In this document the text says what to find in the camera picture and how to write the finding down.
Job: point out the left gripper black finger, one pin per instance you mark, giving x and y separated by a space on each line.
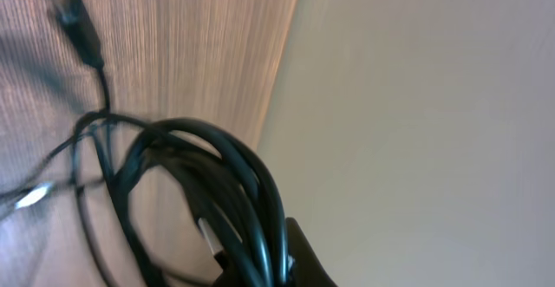
306 270

